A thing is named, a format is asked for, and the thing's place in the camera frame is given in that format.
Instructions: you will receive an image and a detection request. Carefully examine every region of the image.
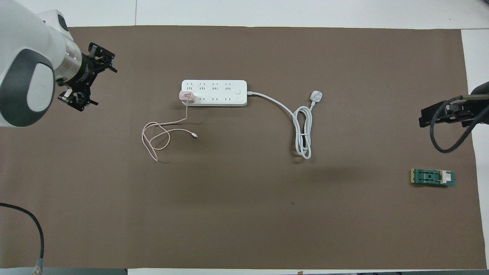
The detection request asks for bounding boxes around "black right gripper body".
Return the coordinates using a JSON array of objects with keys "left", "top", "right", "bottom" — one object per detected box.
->
[{"left": 445, "top": 100, "right": 478, "bottom": 126}]

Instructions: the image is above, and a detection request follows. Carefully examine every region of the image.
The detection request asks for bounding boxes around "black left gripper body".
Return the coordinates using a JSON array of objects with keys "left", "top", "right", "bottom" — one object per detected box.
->
[{"left": 71, "top": 55, "right": 100, "bottom": 92}]

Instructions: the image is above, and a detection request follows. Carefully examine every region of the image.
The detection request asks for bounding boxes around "pink charger cable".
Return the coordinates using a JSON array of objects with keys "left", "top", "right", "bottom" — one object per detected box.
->
[{"left": 142, "top": 94, "right": 199, "bottom": 162}]

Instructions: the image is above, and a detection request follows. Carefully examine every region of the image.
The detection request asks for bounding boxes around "white power strip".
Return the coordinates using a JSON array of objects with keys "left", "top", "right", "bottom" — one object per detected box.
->
[{"left": 181, "top": 79, "right": 248, "bottom": 107}]

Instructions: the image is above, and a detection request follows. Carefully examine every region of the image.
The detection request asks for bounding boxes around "green circuit board fixture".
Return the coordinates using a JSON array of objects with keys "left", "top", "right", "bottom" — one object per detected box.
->
[{"left": 411, "top": 168, "right": 456, "bottom": 188}]

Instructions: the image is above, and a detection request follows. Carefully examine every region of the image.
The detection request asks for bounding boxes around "brown table mat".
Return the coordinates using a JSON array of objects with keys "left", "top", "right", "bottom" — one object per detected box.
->
[{"left": 0, "top": 25, "right": 486, "bottom": 270}]

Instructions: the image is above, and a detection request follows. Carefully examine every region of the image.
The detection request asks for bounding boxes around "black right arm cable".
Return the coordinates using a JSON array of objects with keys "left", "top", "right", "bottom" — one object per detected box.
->
[{"left": 430, "top": 95, "right": 489, "bottom": 154}]

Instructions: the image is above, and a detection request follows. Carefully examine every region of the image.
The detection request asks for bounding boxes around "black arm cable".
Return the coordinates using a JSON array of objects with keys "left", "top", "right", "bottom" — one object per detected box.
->
[
  {"left": 430, "top": 95, "right": 489, "bottom": 154},
  {"left": 0, "top": 202, "right": 45, "bottom": 273}
]

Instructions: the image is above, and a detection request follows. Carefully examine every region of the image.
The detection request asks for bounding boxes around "white power cord with plug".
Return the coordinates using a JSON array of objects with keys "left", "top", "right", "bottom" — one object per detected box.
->
[{"left": 247, "top": 90, "right": 324, "bottom": 160}]

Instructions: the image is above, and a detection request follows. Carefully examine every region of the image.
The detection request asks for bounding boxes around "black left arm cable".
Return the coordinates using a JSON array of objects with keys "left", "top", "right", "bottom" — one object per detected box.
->
[{"left": 0, "top": 202, "right": 45, "bottom": 273}]

